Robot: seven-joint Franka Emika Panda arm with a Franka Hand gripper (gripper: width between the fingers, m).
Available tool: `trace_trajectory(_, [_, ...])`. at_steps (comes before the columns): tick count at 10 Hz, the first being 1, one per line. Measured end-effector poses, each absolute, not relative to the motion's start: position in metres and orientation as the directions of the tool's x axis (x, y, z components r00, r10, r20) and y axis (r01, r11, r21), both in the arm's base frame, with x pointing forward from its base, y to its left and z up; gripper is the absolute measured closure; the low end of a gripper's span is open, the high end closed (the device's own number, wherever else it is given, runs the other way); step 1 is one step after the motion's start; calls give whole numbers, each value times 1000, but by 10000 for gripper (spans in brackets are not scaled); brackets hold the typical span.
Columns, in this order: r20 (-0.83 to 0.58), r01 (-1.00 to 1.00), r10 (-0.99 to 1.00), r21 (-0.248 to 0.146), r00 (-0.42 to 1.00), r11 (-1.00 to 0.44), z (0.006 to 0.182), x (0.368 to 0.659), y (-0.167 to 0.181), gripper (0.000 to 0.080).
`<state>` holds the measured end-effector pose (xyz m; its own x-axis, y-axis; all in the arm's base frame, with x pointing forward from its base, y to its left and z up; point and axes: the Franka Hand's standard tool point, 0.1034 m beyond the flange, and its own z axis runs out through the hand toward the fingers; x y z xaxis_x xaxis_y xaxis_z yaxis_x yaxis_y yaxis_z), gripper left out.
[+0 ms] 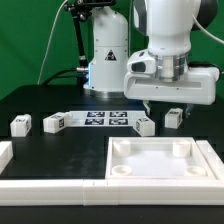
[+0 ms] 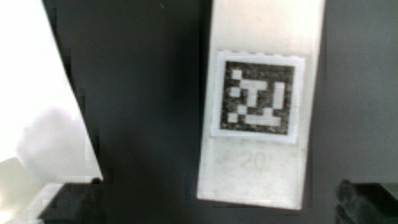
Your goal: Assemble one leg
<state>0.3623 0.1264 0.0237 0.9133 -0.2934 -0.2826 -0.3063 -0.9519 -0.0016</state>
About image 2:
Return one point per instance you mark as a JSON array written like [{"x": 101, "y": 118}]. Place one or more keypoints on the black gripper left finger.
[{"x": 76, "y": 205}]

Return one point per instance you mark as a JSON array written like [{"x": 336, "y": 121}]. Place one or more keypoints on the white square table top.
[{"x": 46, "y": 152}]

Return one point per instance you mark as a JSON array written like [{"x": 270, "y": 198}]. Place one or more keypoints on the white table leg with tag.
[{"x": 259, "y": 89}]

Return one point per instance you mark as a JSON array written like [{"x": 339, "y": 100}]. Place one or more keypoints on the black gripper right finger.
[{"x": 368, "y": 203}]

